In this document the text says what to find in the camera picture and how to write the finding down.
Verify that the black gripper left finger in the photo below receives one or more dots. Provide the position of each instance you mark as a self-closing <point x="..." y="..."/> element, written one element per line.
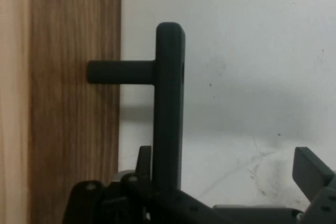
<point x="118" y="203"/>

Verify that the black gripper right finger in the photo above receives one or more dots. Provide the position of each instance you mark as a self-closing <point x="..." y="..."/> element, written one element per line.
<point x="312" y="171"/>

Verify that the brown wooden drawer cabinet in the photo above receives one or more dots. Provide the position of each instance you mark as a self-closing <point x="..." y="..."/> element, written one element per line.
<point x="14" y="90"/>

